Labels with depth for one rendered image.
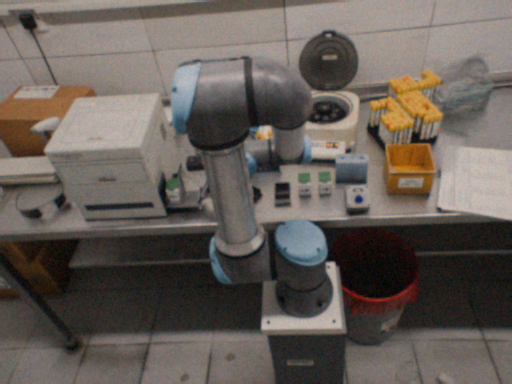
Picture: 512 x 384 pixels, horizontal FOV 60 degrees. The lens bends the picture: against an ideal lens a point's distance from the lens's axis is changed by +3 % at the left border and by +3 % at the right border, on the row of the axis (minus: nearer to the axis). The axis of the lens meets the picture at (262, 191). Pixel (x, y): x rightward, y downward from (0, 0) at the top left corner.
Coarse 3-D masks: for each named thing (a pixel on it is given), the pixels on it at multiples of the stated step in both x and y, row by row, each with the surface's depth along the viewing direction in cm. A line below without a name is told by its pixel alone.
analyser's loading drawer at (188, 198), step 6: (186, 192) 143; (192, 192) 143; (198, 192) 142; (162, 198) 143; (180, 198) 138; (186, 198) 141; (192, 198) 141; (198, 198) 138; (168, 204) 140; (174, 204) 140; (180, 204) 140; (186, 204) 139; (192, 204) 139; (198, 204) 139
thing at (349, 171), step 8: (336, 160) 138; (344, 160) 138; (352, 160) 137; (360, 160) 137; (336, 168) 139; (344, 168) 139; (352, 168) 138; (360, 168) 138; (336, 176) 142; (344, 176) 141; (352, 176) 141; (360, 176) 140; (336, 184) 143; (344, 184) 143; (352, 184) 142; (360, 184) 142
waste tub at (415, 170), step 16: (400, 144) 140; (416, 144) 139; (384, 160) 144; (400, 160) 144; (416, 160) 144; (432, 160) 133; (384, 176) 144; (400, 176) 133; (416, 176) 132; (432, 176) 131; (400, 192) 137; (416, 192) 137
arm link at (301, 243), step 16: (288, 224) 100; (304, 224) 101; (272, 240) 99; (288, 240) 97; (304, 240) 97; (320, 240) 97; (272, 256) 97; (288, 256) 95; (304, 256) 95; (320, 256) 97; (272, 272) 98; (288, 272) 98; (304, 272) 98; (320, 272) 101; (304, 288) 102
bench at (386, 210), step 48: (432, 144) 154; (480, 144) 151; (48, 192) 157; (336, 192) 142; (384, 192) 140; (432, 192) 138; (0, 240) 146; (96, 240) 220; (144, 240) 216; (192, 240) 213; (336, 240) 204; (432, 240) 199; (480, 240) 196
